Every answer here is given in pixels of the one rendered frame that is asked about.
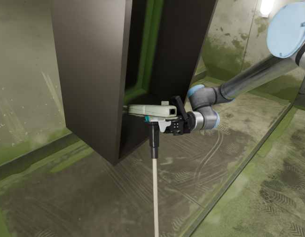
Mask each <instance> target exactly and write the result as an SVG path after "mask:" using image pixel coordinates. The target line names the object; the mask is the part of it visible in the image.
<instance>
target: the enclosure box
mask: <svg viewBox="0 0 305 237"><path fill-rule="evenodd" d="M217 3H218V0H49V6H50V14H51V21H52V27H53V35H54V42H55V51H56V58H57V65H58V72H59V79H60V86H61V93H62V100H63V110H64V116H65V124H66V127H67V128H68V129H69V130H70V131H72V132H73V133H74V134H75V135H76V136H77V137H79V138H80V139H81V140H82V141H84V142H85V143H86V144H87V145H88V146H90V147H91V148H92V149H93V150H95V151H96V152H97V153H98V154H100V155H101V156H102V157H103V158H104V159H106V160H107V161H108V162H109V163H111V164H112V165H113V166H116V165H117V164H118V163H119V162H121V161H122V160H123V159H125V158H126V157H127V156H128V155H130V154H131V153H132V152H133V151H135V150H136V149H137V148H138V147H140V146H141V145H142V144H143V143H144V142H146V141H147V140H148V139H149V124H148V122H145V121H146V119H145V117H139V116H135V115H128V114H127V113H128V111H123V106H128V105H130V104H141V105H162V101H169V106H172V104H171V101H170V98H171V97H172V96H180V98H181V100H182V103H183V105H184V107H185V104H186V101H187V97H188V90H189V89H190V88H191V85H192V82H193V79H194V75H195V72H196V69H197V66H198V63H199V60H200V56H201V53H202V50H203V47H204V44H205V41H206V37H207V34H208V31H209V28H210V25H211V22H212V19H213V15H214V12H215V9H216V6H217Z"/></svg>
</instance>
